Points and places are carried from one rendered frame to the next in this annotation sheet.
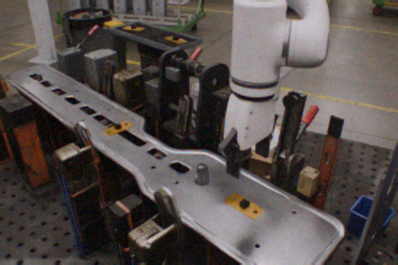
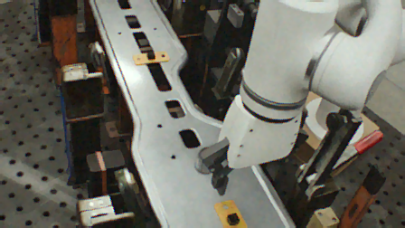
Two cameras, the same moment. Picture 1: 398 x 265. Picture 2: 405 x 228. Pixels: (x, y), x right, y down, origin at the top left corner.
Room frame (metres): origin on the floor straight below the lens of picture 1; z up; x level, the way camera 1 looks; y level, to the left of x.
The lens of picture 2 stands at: (0.15, -0.15, 1.64)
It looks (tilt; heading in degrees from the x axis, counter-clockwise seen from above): 43 degrees down; 16
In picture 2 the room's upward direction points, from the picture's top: 11 degrees clockwise
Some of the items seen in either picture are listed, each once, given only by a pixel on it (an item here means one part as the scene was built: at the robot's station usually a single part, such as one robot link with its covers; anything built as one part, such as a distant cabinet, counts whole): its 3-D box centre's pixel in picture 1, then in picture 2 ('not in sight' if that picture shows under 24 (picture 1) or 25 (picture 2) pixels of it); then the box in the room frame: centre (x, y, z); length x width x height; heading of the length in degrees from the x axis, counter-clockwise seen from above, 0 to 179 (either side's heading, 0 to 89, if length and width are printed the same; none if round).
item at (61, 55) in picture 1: (75, 90); not in sight; (1.45, 0.54, 0.88); 0.11 x 0.10 x 0.36; 136
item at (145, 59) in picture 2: (117, 126); (151, 56); (0.92, 0.24, 1.01); 0.08 x 0.04 x 0.01; 135
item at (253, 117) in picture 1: (251, 113); (263, 126); (0.59, -0.10, 1.23); 0.10 x 0.07 x 0.11; 136
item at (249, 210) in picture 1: (244, 204); (232, 219); (0.59, -0.10, 1.01); 0.08 x 0.04 x 0.01; 46
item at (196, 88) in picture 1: (192, 131); (242, 90); (1.00, 0.02, 0.94); 0.18 x 0.13 x 0.49; 46
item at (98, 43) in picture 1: (91, 47); not in sight; (3.58, 1.10, 0.36); 0.54 x 0.50 x 0.73; 155
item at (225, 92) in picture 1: (224, 155); not in sight; (0.92, -0.07, 0.91); 0.07 x 0.05 x 0.42; 136
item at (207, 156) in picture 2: (234, 138); (227, 149); (0.56, -0.06, 1.19); 0.08 x 0.01 x 0.06; 136
